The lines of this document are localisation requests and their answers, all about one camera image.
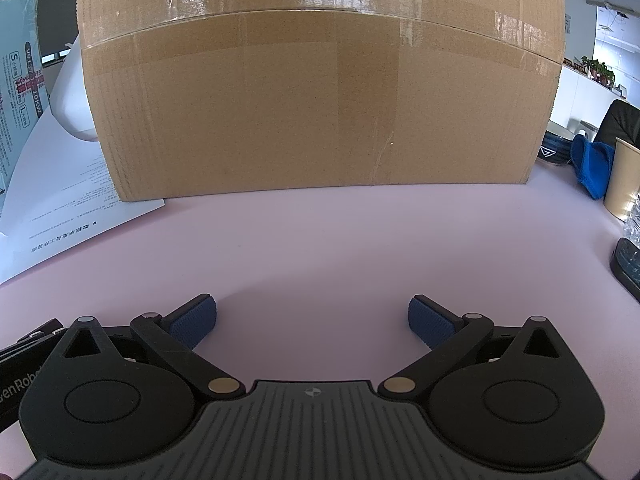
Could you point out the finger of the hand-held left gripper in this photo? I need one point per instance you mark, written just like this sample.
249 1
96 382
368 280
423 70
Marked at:
30 345

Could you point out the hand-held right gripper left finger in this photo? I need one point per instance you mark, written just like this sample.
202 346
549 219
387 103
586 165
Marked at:
192 320

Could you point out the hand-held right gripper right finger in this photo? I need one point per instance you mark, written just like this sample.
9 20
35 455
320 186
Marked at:
432 320

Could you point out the white printed paper sheet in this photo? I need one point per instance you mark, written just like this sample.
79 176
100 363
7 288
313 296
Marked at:
65 210

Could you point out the dark round object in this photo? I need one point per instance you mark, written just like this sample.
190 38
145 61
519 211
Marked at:
627 267

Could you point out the dark blue bowl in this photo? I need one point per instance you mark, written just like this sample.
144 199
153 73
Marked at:
555 147

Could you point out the clear plastic water bottle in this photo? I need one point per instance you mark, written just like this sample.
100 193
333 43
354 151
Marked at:
634 225

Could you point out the blue cloth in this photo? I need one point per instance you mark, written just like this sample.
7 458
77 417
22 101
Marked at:
592 165

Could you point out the beige paper cup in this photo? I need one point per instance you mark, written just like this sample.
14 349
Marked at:
622 180

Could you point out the white stool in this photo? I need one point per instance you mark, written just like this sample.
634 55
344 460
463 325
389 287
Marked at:
582 129

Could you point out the white printed foam bag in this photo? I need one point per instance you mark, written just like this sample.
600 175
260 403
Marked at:
75 105

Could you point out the brown cardboard box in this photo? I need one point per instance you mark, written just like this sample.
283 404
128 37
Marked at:
310 100

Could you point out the large light blue carton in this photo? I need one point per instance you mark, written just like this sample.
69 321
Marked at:
20 85

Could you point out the black office chair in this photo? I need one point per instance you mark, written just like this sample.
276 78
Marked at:
620 122

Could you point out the potted green plants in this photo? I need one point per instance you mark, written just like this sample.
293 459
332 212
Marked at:
600 71

